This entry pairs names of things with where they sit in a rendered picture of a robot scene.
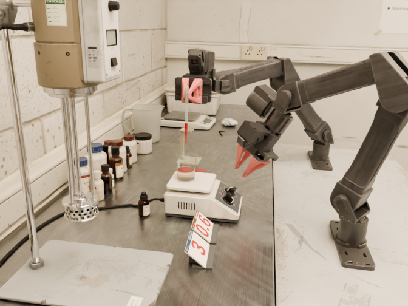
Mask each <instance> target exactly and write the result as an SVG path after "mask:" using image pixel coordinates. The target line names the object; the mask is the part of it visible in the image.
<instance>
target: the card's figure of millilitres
mask: <svg viewBox="0 0 408 306"><path fill-rule="evenodd" d="M211 224H212V223H211V222H210V221H209V220H208V219H207V218H206V217H204V216H203V215H202V214H201V213H199V214H198V216H197V221H196V224H195V229H196V230H197V231H198V232H199V233H200V234H202V235H203V236H204V237H205V238H207V239H208V240H209V234H210V230H211Z"/></svg>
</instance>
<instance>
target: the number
mask: <svg viewBox="0 0 408 306"><path fill-rule="evenodd" d="M207 246H208V244H207V243H206V242H205V241H204V240H203V239H202V238H200V237H199V236H198V235H197V234H196V233H195V232H193V235H192V239H191V244H190V246H189V251H188V253H189V254H191V255H192V256H193V257H195V258H196V259H197V260H198V261H199V262H201V263H202V264H203V265H204V262H205V256H206V250H207Z"/></svg>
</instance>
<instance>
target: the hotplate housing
mask: <svg viewBox="0 0 408 306"><path fill-rule="evenodd" d="M220 182H221V181H220V180H217V179H215V182H214V184H213V187H212V190H211V192H209V193H203V192H190V191H177V190H170V189H167V190H166V192H165V194H164V198H160V201H161V202H164V208H165V212H166V214H165V215H166V216H173V217H184V218H191V219H193V218H194V215H195V212H196V210H198V211H199V212H200V213H201V214H203V215H204V216H205V217H206V218H207V219H208V220H214V221H221V222H232V223H237V222H238V219H239V216H240V209H241V205H242V196H241V199H240V205H239V212H238V213H237V212H235V211H233V210H232V209H231V208H229V207H227V206H226V205H224V204H222V203H221V202H219V201H218V200H216V199H215V196H216V192H217V189H218V187H219V183H220Z"/></svg>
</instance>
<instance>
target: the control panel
mask: <svg viewBox="0 0 408 306"><path fill-rule="evenodd" d="M225 188H229V186H227V185H226V184H224V183H222V182H220V183H219V187H218V189H217V192H216V196H215V199H216V200H218V201H219V202H221V203H222V204H224V205H226V206H227V207H229V208H231V209H232V210H233V211H235V212H237V213H238V212H239V205H240V199H241V194H239V193H238V192H237V191H235V196H233V199H234V201H233V204H232V205H229V204H227V203H226V202H225V201H224V200H223V196H226V194H227V192H226V191H225ZM222 190H224V191H225V192H224V191H222ZM221 192H222V193H223V194H222V193H221Z"/></svg>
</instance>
